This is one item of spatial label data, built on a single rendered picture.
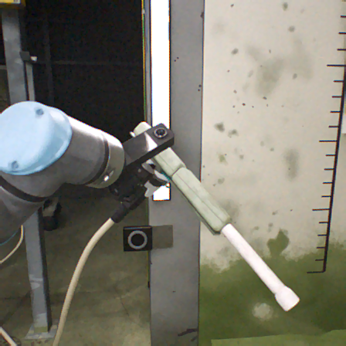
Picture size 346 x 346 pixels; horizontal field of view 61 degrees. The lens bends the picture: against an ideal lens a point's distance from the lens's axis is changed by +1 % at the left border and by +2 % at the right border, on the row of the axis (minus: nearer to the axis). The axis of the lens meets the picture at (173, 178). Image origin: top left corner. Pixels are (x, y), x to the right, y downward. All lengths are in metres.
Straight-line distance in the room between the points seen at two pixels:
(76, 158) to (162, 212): 0.66
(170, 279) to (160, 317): 0.16
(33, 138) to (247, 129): 0.78
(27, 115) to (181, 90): 0.66
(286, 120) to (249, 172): 0.22
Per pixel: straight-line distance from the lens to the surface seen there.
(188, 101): 0.98
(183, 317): 1.21
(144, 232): 1.01
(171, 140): 0.53
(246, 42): 1.05
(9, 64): 1.27
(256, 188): 1.07
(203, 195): 0.59
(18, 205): 0.42
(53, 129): 0.36
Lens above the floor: 0.91
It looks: 11 degrees down
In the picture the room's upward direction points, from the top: straight up
